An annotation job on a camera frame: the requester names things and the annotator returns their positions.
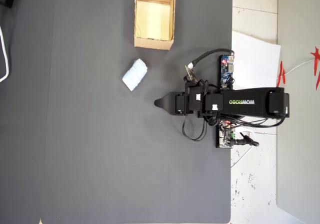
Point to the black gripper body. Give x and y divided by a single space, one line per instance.
192 101

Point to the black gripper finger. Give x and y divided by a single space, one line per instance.
166 103

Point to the black Wowrobo robot arm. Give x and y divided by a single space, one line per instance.
245 103

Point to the open cardboard box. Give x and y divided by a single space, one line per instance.
153 17

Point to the light blue folded cloth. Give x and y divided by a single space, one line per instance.
135 74

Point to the blue circuit board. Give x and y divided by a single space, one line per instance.
227 70

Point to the motor controller circuit board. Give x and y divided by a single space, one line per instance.
226 135

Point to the black power plug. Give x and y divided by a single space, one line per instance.
243 141

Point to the white paper sheet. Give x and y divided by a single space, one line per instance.
255 59

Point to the dark grey table mat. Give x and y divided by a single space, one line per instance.
100 146

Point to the slim red sticker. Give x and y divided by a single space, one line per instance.
281 75

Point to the light grey board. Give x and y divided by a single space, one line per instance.
298 159

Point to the red star sticker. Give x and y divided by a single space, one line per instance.
317 64

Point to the white curved band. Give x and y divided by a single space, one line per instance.
5 59

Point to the small wrist camera board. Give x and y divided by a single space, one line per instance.
191 73

